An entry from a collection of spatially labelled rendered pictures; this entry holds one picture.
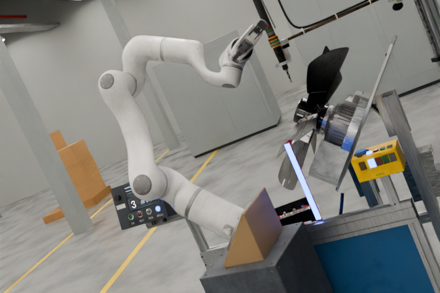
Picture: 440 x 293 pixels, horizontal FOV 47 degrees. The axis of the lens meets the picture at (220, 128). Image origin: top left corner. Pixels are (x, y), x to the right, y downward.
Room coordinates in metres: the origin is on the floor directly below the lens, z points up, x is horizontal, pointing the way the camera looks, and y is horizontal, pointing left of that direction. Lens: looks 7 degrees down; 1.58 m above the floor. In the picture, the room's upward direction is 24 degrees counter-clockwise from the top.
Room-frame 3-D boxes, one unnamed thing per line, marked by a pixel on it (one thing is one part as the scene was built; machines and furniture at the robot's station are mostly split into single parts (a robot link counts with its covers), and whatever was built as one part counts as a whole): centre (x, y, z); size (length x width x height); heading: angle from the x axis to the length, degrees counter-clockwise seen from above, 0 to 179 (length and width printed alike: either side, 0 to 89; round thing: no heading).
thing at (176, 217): (2.17, 0.36, 1.04); 0.24 x 0.03 x 0.03; 63
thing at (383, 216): (1.93, -0.11, 0.82); 0.90 x 0.04 x 0.08; 63
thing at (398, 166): (1.75, -0.46, 1.02); 0.16 x 0.10 x 0.11; 63
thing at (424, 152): (2.25, -0.76, 0.73); 0.15 x 0.09 x 0.22; 63
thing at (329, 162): (2.14, -0.37, 0.98); 0.20 x 0.16 x 0.20; 63
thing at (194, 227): (2.12, 0.27, 0.96); 0.03 x 0.03 x 0.20; 63
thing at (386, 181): (1.75, -0.46, 0.92); 0.03 x 0.03 x 0.12; 63
